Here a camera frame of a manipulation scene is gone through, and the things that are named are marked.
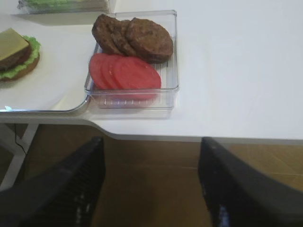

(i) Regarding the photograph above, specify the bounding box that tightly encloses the right brown meat patty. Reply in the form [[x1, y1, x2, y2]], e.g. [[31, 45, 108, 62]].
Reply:
[[125, 17, 173, 63]]

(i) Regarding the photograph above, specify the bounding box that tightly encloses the green lettuce in container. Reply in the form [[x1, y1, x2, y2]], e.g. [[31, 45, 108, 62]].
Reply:
[[25, 0, 70, 8]]

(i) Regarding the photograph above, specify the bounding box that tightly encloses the middle brown meat patty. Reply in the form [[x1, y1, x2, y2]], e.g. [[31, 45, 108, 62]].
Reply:
[[111, 20, 137, 56]]

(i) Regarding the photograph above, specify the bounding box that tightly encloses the clear lettuce and cheese container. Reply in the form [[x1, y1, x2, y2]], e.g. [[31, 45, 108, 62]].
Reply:
[[17, 0, 116, 14]]

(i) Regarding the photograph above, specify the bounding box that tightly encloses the yellow cheese slice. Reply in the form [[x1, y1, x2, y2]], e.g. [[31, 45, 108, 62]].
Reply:
[[0, 28, 29, 61]]

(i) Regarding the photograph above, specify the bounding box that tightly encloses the middle red tomato slice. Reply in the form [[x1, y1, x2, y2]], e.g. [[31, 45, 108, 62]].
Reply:
[[101, 55, 122, 89]]

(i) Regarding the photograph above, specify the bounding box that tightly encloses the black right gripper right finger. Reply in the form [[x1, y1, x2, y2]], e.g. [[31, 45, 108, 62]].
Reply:
[[198, 137, 303, 227]]

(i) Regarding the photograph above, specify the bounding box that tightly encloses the bottom burger bun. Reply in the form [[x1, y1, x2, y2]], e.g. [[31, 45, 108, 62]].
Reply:
[[0, 55, 40, 81]]

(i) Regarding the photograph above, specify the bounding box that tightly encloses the left brown meat patty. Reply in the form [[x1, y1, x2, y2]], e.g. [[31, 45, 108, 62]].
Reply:
[[92, 14, 124, 56]]

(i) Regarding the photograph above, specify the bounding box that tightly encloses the cream serving tray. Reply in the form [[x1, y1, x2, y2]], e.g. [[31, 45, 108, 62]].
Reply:
[[0, 30, 90, 113]]

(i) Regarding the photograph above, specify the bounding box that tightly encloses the right red tomato slice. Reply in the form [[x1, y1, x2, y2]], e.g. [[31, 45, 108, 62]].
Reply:
[[113, 57, 161, 89]]

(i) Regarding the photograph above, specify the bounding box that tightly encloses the white parchment paper sheet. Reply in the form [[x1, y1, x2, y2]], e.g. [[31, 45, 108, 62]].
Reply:
[[0, 32, 95, 111]]

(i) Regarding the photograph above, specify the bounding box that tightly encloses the clear patty and tomato container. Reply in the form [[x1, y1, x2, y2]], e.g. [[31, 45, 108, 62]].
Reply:
[[85, 10, 179, 109]]

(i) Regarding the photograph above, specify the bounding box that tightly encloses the left red tomato slice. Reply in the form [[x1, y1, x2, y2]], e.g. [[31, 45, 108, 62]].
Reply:
[[89, 53, 109, 89]]

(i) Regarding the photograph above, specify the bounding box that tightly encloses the red tomato slice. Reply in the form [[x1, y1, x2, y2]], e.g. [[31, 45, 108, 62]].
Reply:
[[113, 57, 161, 89], [89, 53, 109, 89], [101, 55, 122, 89]]

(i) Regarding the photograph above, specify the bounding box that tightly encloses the brown meat patty on burger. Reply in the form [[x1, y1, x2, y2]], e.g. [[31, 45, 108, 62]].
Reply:
[[0, 42, 32, 71]]

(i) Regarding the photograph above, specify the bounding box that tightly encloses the black floor cable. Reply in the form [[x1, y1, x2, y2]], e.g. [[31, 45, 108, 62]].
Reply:
[[14, 122, 28, 157]]

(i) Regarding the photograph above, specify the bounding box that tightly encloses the white table leg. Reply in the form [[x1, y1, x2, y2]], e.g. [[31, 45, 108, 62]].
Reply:
[[0, 123, 39, 191]]

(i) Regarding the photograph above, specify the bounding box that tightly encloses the green lettuce leaf on burger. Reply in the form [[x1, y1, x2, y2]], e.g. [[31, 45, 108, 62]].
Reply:
[[0, 35, 41, 79]]

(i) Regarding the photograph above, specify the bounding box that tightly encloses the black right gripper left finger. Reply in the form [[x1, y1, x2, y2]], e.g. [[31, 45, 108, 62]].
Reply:
[[0, 137, 106, 227]]

